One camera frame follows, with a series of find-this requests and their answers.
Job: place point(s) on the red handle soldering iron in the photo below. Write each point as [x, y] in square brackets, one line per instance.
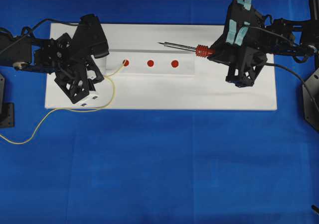
[199, 50]

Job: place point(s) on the black frame post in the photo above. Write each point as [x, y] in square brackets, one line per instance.
[314, 10]

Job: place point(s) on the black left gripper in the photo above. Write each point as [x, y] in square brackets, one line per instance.
[88, 42]

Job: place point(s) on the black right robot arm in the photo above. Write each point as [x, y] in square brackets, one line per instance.
[281, 36]

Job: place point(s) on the middle red dot mark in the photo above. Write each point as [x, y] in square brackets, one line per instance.
[150, 63]

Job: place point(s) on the blue table cloth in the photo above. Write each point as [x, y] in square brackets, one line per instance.
[155, 167]

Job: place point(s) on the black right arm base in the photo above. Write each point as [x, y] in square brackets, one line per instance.
[311, 113]

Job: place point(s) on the red dot mark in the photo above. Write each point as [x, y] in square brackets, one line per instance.
[150, 63]
[174, 63]
[125, 63]

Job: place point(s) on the right red dot mark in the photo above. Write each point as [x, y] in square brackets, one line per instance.
[174, 63]

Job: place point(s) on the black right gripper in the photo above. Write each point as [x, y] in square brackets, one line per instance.
[239, 45]

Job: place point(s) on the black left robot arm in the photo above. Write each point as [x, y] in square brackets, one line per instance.
[18, 51]

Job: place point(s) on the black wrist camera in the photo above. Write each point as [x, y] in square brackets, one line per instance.
[244, 71]
[76, 85]

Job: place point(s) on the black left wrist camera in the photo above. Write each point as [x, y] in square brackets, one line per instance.
[76, 85]

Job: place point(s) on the left red dot mark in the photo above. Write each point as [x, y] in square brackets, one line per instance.
[125, 63]

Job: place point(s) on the white base board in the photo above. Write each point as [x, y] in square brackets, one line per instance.
[196, 84]

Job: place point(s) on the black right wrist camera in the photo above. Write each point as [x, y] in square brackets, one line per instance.
[244, 71]

